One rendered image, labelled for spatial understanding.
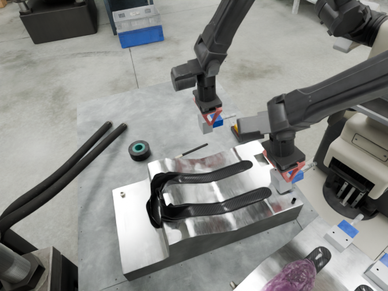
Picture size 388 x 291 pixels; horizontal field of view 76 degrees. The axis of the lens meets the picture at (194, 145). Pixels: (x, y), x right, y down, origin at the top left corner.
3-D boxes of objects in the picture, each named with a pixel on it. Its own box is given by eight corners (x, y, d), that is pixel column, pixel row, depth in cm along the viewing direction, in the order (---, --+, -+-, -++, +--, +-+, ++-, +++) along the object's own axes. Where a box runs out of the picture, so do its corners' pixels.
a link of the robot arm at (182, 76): (221, 62, 62) (209, 37, 65) (177, 73, 60) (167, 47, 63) (216, 90, 73) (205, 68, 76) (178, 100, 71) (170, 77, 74)
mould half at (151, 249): (254, 157, 91) (258, 130, 81) (296, 219, 73) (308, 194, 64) (118, 200, 82) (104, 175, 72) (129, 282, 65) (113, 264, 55)
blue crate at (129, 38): (159, 30, 376) (157, 14, 360) (164, 41, 348) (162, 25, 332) (119, 37, 368) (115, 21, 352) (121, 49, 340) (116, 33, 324)
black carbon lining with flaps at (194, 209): (248, 161, 81) (251, 141, 74) (275, 202, 70) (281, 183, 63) (144, 194, 75) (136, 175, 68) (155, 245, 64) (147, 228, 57)
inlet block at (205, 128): (232, 116, 91) (232, 104, 87) (238, 124, 88) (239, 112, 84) (198, 126, 89) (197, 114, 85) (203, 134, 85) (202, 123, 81)
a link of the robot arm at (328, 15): (367, 16, 67) (356, 3, 69) (359, -1, 60) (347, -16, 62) (334, 41, 73) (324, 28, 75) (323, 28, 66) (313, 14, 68)
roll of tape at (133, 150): (133, 164, 92) (131, 158, 90) (127, 150, 97) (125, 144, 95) (153, 156, 94) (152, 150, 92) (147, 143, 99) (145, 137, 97)
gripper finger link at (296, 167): (282, 192, 65) (280, 168, 59) (268, 174, 70) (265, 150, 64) (305, 182, 65) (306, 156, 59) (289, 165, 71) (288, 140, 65)
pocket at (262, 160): (264, 158, 83) (265, 151, 80) (272, 170, 80) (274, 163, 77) (252, 162, 82) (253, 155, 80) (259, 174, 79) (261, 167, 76)
